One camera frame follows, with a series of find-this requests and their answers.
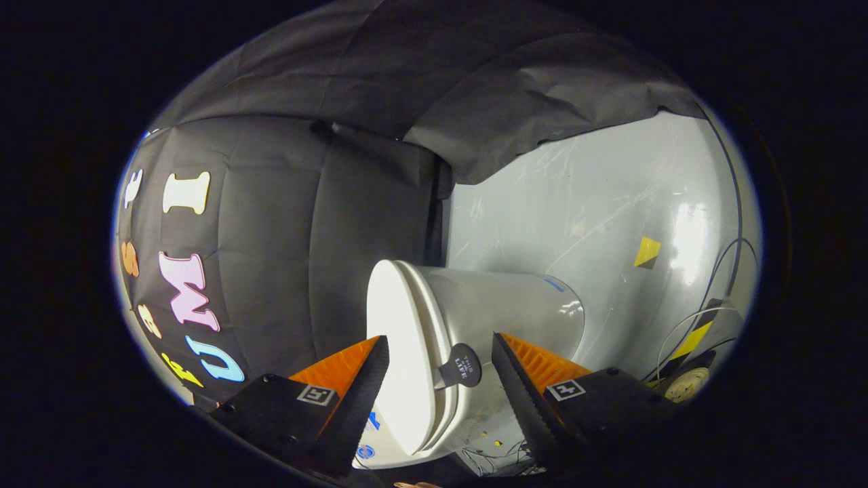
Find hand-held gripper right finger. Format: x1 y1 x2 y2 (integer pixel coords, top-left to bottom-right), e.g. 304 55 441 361
492 332 679 476

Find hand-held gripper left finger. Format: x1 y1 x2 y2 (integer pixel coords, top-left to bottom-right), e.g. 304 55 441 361
210 335 391 479

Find white toilet body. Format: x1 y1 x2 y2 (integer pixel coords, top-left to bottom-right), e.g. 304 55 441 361
353 264 586 470

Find yellow black striped strip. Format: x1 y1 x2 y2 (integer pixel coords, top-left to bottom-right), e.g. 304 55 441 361
661 298 726 380

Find yellow black floor tape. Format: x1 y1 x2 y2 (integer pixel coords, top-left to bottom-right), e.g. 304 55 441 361
634 237 662 270

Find round cable reel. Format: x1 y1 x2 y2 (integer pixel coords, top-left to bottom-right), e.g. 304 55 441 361
665 367 710 405

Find black floor cable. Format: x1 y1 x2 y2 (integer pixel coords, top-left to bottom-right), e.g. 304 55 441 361
643 115 760 382

